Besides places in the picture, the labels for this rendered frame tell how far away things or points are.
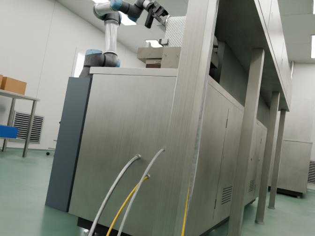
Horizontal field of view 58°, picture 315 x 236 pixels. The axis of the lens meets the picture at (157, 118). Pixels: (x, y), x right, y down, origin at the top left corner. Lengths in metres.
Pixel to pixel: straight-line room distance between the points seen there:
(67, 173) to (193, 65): 1.44
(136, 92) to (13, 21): 4.12
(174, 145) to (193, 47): 0.26
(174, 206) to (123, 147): 0.74
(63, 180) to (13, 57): 3.55
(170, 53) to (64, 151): 1.03
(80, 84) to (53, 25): 3.91
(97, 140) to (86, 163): 0.14
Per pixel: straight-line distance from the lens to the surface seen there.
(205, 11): 0.82
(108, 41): 2.28
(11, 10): 5.40
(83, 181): 1.59
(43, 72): 5.68
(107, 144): 1.49
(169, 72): 1.38
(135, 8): 2.06
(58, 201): 2.09
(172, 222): 0.76
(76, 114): 2.02
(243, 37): 1.58
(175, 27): 1.76
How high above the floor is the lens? 0.55
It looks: 5 degrees up
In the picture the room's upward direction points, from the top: 9 degrees clockwise
